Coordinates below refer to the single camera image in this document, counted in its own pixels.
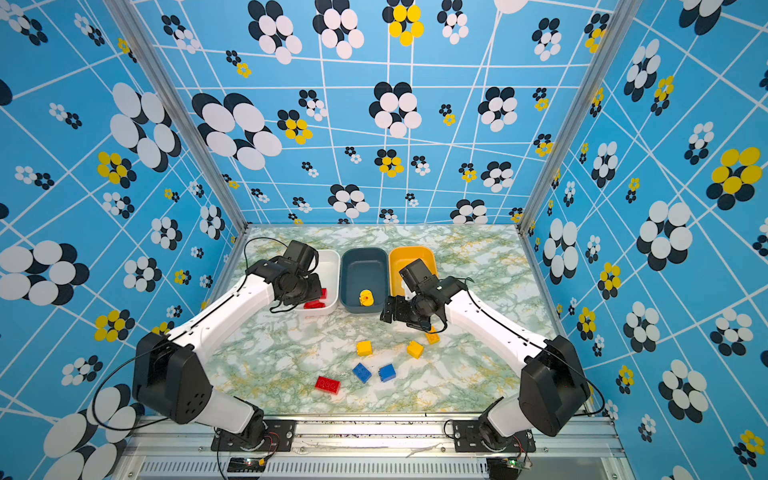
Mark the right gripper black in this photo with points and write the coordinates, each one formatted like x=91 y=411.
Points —
x=399 y=315

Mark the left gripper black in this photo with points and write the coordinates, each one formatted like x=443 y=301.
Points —
x=316 y=293

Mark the yellow rounded lego duck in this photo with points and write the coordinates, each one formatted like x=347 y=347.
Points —
x=366 y=298

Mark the white plastic container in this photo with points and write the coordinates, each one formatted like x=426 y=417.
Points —
x=329 y=275

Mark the yellow plastic container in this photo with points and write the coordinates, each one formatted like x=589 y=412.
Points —
x=400 y=257

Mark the dark teal plastic container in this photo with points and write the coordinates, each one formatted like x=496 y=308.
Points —
x=364 y=269

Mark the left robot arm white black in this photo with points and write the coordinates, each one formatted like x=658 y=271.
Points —
x=169 y=375

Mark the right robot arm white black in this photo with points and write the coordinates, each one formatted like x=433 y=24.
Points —
x=552 y=383

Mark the yellow lego brick right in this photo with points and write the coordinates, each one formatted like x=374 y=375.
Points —
x=415 y=349

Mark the yellow lego brick centre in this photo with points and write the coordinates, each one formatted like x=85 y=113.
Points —
x=364 y=348

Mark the blue lego brick right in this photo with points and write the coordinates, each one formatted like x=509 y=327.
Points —
x=387 y=373

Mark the blue lego brick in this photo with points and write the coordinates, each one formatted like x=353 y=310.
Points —
x=362 y=373
x=387 y=373

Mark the blue lego brick left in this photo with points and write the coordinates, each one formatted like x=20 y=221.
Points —
x=362 y=373

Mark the red lego brick flat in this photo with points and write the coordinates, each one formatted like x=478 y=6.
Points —
x=328 y=385

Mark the right circuit board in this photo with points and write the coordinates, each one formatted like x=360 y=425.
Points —
x=506 y=468

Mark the circuit board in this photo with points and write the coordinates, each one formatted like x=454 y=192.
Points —
x=243 y=465
x=506 y=468

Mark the left circuit board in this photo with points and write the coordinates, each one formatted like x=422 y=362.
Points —
x=243 y=465

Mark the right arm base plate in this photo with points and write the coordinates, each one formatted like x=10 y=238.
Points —
x=467 y=438

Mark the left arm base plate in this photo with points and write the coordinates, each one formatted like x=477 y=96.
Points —
x=276 y=435

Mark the aluminium front rail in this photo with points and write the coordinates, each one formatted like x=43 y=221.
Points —
x=375 y=446

